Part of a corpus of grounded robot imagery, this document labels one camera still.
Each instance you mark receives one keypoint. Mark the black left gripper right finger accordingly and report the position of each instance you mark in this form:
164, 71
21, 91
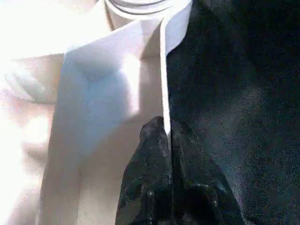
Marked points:
194, 182

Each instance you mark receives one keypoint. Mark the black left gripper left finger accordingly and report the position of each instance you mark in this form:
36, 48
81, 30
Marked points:
147, 175

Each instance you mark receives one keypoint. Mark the white plastic table top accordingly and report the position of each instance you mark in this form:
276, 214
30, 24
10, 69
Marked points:
93, 93

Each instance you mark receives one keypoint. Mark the white plastic table leg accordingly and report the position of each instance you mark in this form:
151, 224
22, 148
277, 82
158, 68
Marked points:
140, 5

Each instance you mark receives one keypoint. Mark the black plastic mat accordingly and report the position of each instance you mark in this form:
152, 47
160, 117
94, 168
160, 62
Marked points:
234, 93

